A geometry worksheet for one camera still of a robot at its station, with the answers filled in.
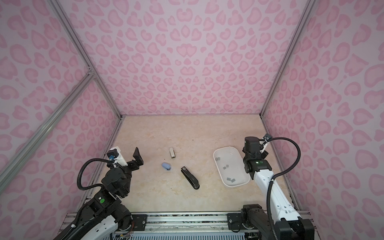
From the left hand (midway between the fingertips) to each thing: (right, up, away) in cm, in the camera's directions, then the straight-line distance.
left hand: (129, 149), depth 71 cm
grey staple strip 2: (+51, -20, +17) cm, 57 cm away
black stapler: (+30, -19, +11) cm, 38 cm away
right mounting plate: (+51, -36, +3) cm, 62 cm away
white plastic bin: (+53, -14, +23) cm, 60 cm away
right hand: (+64, +1, +10) cm, 64 cm away
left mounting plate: (+4, -36, +3) cm, 36 cm away
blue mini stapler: (+14, -13, +21) cm, 28 cm away
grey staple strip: (+51, -13, +22) cm, 57 cm away
